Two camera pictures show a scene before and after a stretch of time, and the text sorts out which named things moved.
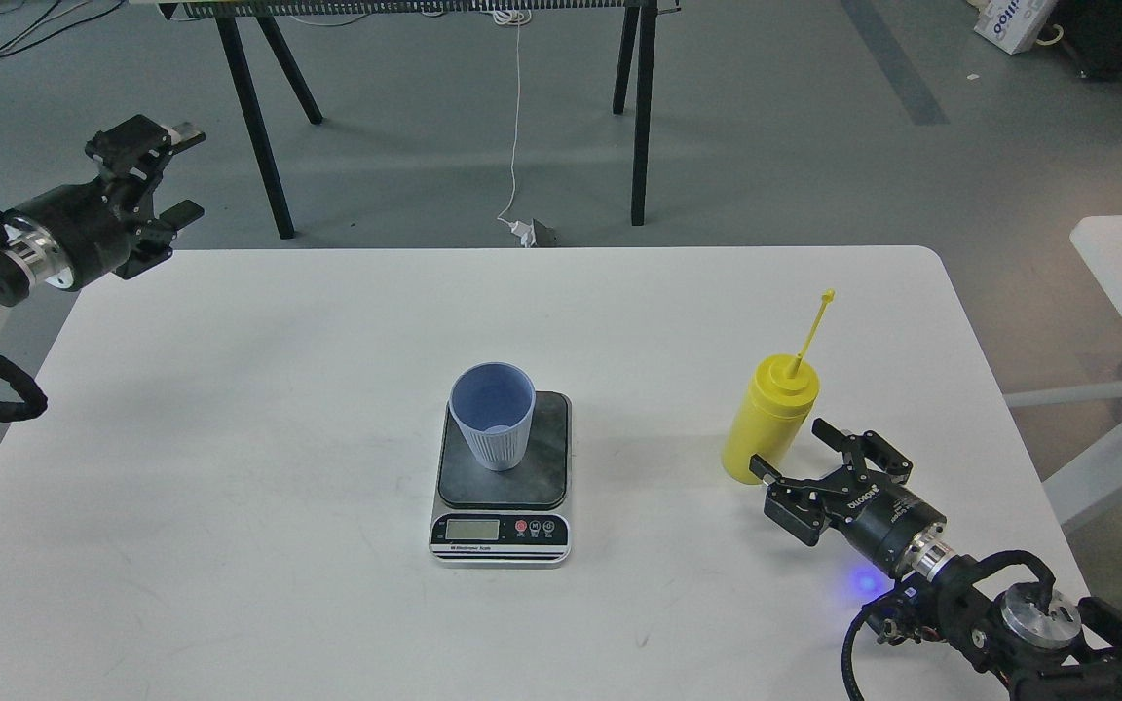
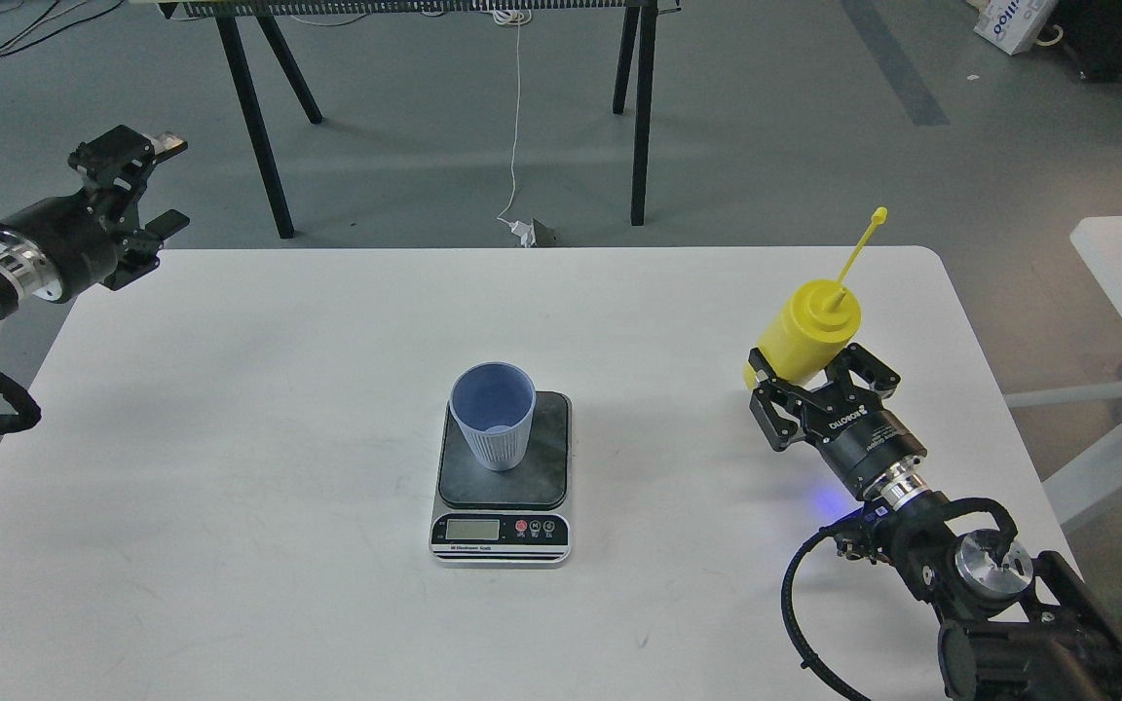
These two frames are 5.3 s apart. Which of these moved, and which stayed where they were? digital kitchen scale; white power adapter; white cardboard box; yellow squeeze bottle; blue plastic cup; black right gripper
Moved: yellow squeeze bottle; black right gripper
Stayed: white power adapter; white cardboard box; blue plastic cup; digital kitchen scale
